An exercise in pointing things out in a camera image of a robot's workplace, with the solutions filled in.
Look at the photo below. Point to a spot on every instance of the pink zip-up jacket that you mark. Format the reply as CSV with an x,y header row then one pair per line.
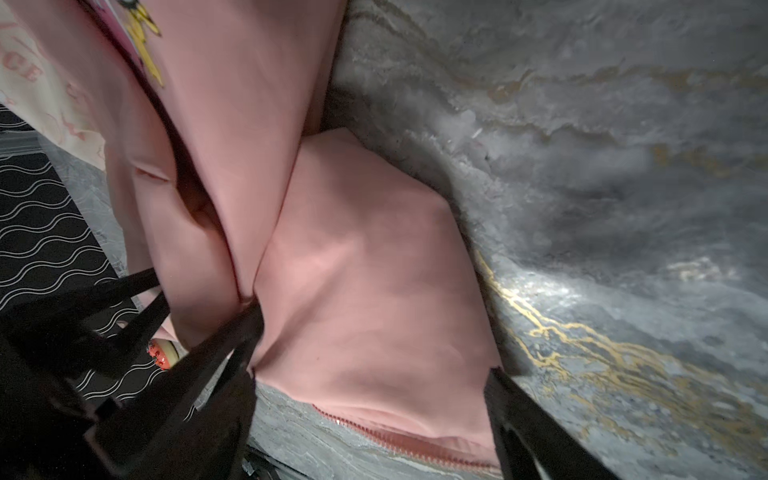
x,y
224,183

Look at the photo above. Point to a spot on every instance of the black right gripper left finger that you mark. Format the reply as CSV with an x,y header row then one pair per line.
x,y
194,422

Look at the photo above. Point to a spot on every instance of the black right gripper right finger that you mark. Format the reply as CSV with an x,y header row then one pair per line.
x,y
529,443

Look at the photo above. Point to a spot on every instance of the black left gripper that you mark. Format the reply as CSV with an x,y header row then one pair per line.
x,y
45,344

